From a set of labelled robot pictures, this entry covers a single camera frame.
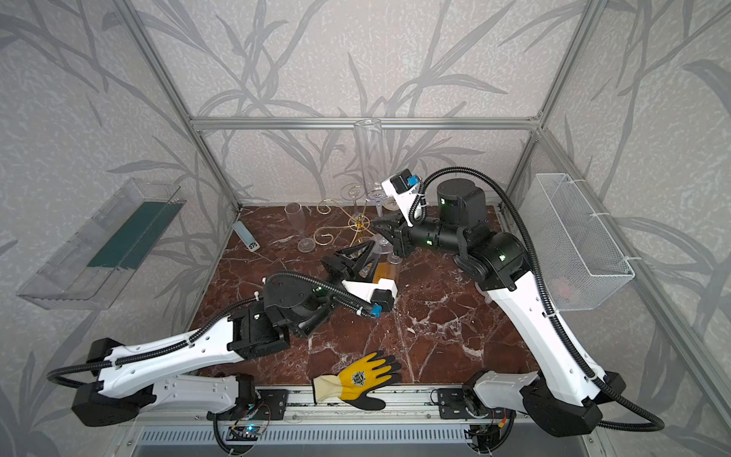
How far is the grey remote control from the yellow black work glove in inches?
22.0

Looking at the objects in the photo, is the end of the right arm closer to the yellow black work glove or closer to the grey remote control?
the yellow black work glove

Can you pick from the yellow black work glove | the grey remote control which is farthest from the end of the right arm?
the grey remote control

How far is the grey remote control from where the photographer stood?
3.50 ft

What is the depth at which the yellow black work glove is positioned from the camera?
74 cm
